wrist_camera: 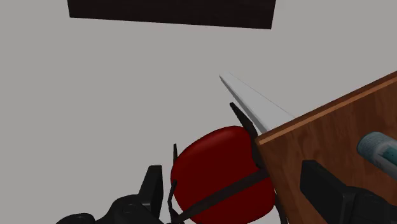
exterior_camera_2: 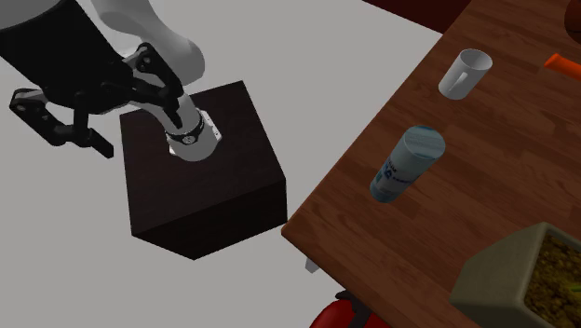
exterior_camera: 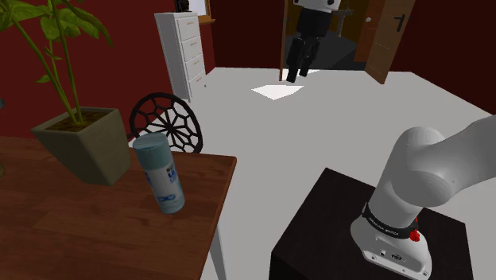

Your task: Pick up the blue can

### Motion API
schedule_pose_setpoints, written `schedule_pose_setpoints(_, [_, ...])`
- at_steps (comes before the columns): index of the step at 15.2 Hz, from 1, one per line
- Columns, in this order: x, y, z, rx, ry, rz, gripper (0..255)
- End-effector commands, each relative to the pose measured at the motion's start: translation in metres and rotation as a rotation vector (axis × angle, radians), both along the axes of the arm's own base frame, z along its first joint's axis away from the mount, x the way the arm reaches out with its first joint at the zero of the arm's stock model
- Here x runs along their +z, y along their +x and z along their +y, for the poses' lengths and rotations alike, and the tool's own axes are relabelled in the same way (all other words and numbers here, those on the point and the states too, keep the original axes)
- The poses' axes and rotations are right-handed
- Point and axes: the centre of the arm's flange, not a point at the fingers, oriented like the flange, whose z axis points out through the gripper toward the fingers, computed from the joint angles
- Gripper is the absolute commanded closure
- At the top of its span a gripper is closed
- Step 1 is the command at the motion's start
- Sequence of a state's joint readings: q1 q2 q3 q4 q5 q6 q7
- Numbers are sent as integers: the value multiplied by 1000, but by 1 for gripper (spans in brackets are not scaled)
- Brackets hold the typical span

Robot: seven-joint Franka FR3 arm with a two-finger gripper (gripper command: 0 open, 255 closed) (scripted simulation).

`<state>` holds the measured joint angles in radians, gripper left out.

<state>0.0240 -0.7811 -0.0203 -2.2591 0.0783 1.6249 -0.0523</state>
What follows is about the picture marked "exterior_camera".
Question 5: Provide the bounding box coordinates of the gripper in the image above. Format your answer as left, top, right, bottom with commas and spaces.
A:
286, 6, 331, 84

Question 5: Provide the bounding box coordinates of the brown wooden door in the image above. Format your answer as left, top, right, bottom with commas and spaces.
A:
353, 0, 417, 85

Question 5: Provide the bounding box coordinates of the white chest of drawers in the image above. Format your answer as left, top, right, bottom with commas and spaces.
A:
153, 0, 207, 103

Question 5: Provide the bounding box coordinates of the black web-back chair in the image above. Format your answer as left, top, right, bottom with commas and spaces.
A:
126, 91, 204, 154

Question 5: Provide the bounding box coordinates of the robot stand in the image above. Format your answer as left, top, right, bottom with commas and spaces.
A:
269, 166, 476, 280

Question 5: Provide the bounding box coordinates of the pale blue spray can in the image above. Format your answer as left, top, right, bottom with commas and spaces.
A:
132, 132, 186, 216

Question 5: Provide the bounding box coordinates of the green plant in olive pot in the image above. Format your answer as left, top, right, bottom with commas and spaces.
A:
0, 0, 133, 187

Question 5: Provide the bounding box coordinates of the brown wooden table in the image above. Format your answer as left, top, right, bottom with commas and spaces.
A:
0, 135, 238, 280

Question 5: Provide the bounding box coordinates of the window with wooden frame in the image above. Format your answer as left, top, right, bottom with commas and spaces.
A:
185, 0, 216, 25

